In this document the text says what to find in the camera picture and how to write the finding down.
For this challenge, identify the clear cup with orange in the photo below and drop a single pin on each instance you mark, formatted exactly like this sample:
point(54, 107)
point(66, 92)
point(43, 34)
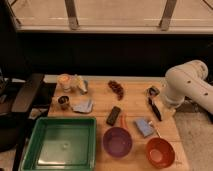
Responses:
point(64, 81)

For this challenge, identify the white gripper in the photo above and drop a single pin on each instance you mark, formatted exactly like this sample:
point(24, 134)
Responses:
point(152, 91)

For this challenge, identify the blue sponge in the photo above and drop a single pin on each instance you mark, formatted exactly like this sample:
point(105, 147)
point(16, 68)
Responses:
point(144, 127)

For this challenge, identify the black handled tool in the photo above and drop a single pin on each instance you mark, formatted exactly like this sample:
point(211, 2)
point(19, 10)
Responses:
point(154, 109)

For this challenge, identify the small dark cup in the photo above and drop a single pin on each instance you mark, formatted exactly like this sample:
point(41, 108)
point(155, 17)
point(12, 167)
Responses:
point(64, 102)

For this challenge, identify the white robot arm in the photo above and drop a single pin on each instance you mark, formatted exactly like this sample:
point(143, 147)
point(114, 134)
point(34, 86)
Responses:
point(181, 81)

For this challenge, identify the black chair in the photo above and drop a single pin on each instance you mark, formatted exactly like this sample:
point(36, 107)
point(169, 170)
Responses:
point(14, 117)

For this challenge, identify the orange spoon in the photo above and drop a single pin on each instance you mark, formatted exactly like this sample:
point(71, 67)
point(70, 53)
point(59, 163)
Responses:
point(123, 121)

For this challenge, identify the dark red grape bunch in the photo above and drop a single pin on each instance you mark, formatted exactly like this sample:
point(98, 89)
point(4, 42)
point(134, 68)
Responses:
point(117, 89)

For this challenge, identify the metal fork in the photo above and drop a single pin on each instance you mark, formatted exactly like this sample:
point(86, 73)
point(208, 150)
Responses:
point(152, 125)

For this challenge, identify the crumpled blue cloth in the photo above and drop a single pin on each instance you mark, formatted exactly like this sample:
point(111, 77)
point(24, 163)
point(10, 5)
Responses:
point(83, 107)

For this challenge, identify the black rectangular block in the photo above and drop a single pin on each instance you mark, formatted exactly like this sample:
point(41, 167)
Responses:
point(112, 117)

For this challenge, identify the orange bowl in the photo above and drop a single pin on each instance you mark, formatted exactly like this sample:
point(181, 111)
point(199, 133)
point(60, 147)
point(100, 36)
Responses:
point(160, 153)

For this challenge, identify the green plastic tray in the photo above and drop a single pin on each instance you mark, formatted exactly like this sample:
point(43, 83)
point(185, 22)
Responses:
point(61, 144)

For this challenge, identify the purple bowl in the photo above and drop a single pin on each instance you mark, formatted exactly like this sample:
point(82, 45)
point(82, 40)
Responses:
point(117, 142)

